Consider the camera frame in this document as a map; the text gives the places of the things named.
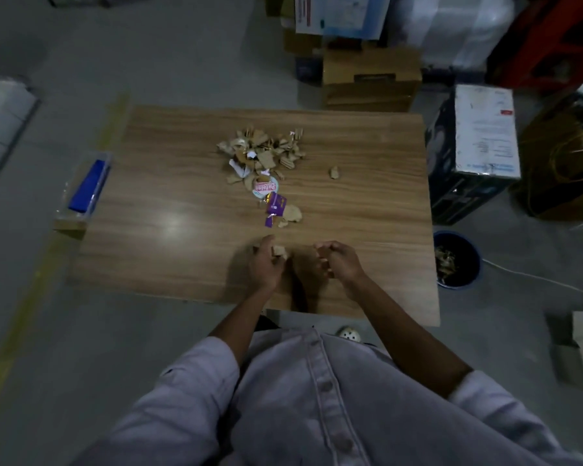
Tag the blue cloth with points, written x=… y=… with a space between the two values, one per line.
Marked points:
x=87 y=186

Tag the white perforated shoe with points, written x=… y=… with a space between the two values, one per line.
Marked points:
x=349 y=333

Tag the white blue printed box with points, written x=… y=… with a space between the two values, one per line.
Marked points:
x=340 y=14

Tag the person's right forearm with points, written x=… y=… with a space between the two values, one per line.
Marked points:
x=413 y=344

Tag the small brown cardboard box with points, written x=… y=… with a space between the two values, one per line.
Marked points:
x=301 y=42

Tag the round white foil lid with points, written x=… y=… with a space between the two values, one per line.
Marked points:
x=265 y=188

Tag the red plastic item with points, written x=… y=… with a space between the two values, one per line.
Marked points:
x=549 y=43

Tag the taped brown cardboard box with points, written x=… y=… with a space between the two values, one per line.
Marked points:
x=70 y=227

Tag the large brown cardboard box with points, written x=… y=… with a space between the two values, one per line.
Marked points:
x=558 y=189

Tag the light denim shirt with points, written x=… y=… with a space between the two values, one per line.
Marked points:
x=320 y=407

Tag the person's left hand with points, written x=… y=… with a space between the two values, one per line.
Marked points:
x=265 y=269

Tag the person's left forearm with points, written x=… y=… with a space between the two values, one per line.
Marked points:
x=243 y=325

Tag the black box with white label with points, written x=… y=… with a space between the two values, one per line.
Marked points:
x=486 y=130

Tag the person's right hand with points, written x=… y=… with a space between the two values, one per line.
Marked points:
x=345 y=266

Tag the white wrapped package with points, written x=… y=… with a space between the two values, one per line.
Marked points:
x=452 y=29

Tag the dark blue small box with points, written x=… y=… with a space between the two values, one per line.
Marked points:
x=308 y=70

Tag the wooden table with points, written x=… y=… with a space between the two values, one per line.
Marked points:
x=369 y=228

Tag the clear plastic box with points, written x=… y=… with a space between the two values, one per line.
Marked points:
x=65 y=213

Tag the blue round waste bin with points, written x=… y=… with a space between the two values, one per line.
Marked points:
x=466 y=257

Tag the pile of cardboard paper scraps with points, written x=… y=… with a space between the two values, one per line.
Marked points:
x=262 y=150

